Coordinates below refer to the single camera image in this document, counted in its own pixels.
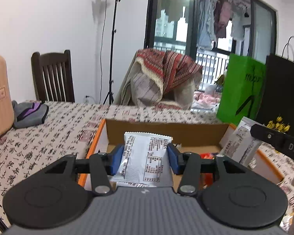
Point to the green mucun paper bag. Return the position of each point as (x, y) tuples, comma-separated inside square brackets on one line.
[(242, 90)]

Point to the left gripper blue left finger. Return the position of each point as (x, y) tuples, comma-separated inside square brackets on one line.
[(101, 163)]

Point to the studio light on stand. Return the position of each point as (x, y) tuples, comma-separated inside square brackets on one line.
[(113, 32)]

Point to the chair with red patterned blanket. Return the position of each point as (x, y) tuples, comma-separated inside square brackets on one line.
[(160, 79)]

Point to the dark wooden chair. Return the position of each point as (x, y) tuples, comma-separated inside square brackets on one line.
[(52, 76)]

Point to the black paper bag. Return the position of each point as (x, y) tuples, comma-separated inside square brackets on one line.
[(278, 96)]

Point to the grey purple folded cloth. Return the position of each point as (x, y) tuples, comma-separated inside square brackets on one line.
[(28, 114)]

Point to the yellow dried flower branch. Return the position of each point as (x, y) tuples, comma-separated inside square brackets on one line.
[(278, 125)]

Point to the white grey snack packet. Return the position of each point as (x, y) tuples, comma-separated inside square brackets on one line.
[(238, 144)]

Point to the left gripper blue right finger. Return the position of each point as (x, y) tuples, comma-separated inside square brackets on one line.
[(178, 161)]

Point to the white label-back snack packet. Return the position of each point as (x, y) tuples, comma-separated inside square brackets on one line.
[(145, 161)]

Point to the hanging clothes on balcony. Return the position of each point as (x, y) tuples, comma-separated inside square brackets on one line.
[(221, 24)]

